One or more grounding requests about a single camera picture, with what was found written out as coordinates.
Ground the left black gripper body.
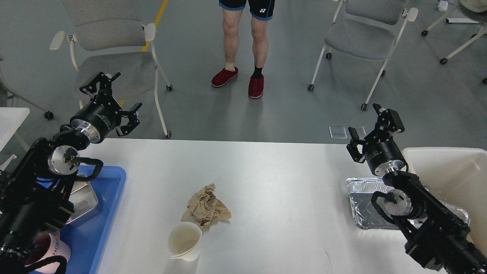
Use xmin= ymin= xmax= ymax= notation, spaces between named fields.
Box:
xmin=70 ymin=101 xmax=122 ymax=143

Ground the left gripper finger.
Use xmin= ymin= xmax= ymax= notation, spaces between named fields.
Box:
xmin=80 ymin=72 xmax=121 ymax=104
xmin=116 ymin=102 xmax=143 ymax=137

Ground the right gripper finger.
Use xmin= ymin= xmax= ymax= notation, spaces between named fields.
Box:
xmin=372 ymin=104 xmax=405 ymax=142
xmin=346 ymin=127 xmax=367 ymax=164

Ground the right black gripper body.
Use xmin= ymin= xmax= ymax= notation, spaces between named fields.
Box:
xmin=363 ymin=139 xmax=406 ymax=177

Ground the aluminium foil tray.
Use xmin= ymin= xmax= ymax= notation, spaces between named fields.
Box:
xmin=345 ymin=177 xmax=470 ymax=229

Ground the square steel tray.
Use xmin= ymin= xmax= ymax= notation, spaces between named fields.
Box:
xmin=66 ymin=182 xmax=100 ymax=226

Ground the white paper cup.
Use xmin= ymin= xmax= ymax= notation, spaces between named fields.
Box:
xmin=167 ymin=221 xmax=202 ymax=261

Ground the pink ribbed mug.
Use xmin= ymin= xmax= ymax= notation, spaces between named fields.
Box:
xmin=26 ymin=233 xmax=71 ymax=266

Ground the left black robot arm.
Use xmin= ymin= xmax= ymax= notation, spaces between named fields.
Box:
xmin=0 ymin=72 xmax=142 ymax=274

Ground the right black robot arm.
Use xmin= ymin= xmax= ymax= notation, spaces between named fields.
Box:
xmin=346 ymin=104 xmax=487 ymax=274

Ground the floor socket plate left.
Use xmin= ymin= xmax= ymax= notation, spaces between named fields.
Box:
xmin=329 ymin=126 xmax=348 ymax=139

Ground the grey chair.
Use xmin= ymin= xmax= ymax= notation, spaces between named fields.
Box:
xmin=0 ymin=70 xmax=54 ymax=120
xmin=50 ymin=0 xmax=173 ymax=139
xmin=307 ymin=0 xmax=419 ymax=111

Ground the white plastic bin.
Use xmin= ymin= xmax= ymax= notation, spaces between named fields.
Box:
xmin=402 ymin=147 xmax=487 ymax=254

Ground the white side table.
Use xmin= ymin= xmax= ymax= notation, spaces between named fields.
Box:
xmin=0 ymin=107 xmax=30 ymax=151

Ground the grey chair right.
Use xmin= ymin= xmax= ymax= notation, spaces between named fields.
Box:
xmin=307 ymin=0 xmax=419 ymax=111

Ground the grey chair far left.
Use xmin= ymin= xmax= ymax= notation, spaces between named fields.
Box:
xmin=0 ymin=70 xmax=54 ymax=120

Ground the blue plastic tray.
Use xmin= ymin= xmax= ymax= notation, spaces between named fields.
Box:
xmin=60 ymin=166 xmax=126 ymax=274

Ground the crumpled brown paper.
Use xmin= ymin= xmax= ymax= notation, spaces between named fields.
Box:
xmin=181 ymin=183 xmax=232 ymax=229

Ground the chair far right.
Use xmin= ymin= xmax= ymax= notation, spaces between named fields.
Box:
xmin=421 ymin=0 xmax=486 ymax=65

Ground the person in black shirt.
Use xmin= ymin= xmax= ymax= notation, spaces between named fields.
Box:
xmin=211 ymin=0 xmax=276 ymax=100

